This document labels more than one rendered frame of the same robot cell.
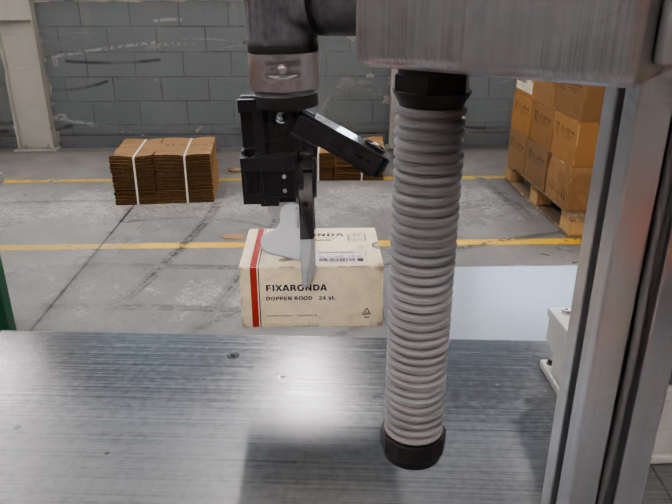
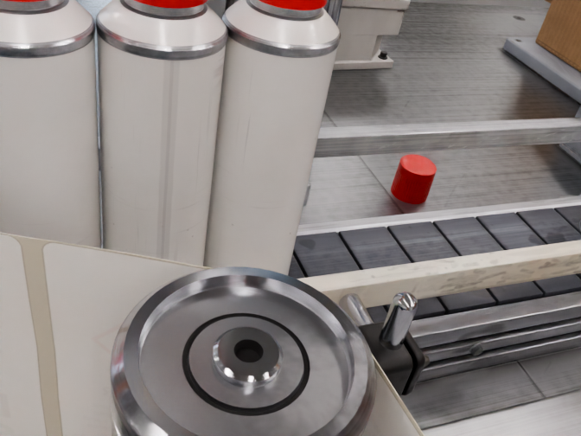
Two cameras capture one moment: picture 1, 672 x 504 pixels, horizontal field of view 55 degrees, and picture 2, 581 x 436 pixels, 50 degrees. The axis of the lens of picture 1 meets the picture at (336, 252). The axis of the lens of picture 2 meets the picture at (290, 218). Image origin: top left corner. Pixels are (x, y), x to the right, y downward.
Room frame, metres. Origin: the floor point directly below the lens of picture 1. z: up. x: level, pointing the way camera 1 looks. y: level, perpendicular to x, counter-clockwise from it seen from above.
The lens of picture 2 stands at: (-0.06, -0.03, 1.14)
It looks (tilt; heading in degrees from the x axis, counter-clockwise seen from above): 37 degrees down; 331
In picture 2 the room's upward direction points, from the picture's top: 12 degrees clockwise
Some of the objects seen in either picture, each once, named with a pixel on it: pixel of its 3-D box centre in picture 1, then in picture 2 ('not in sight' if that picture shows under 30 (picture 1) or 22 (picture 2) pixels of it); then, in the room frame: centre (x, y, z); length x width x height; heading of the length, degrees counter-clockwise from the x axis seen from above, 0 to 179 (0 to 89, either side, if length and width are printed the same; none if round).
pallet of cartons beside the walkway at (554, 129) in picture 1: (603, 135); not in sight; (3.99, -1.67, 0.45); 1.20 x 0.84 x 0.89; 3
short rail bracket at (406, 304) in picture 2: not in sight; (377, 379); (0.09, -0.18, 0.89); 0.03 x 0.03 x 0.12; 88
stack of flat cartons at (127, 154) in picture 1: (167, 169); not in sight; (4.25, 1.14, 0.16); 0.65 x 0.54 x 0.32; 96
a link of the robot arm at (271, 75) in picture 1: (284, 74); not in sight; (0.71, 0.06, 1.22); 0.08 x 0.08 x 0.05
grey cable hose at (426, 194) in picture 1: (421, 277); not in sight; (0.28, -0.04, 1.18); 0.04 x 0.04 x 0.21
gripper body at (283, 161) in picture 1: (281, 148); not in sight; (0.71, 0.06, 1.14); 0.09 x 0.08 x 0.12; 92
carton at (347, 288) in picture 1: (312, 274); not in sight; (0.71, 0.03, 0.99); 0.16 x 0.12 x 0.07; 92
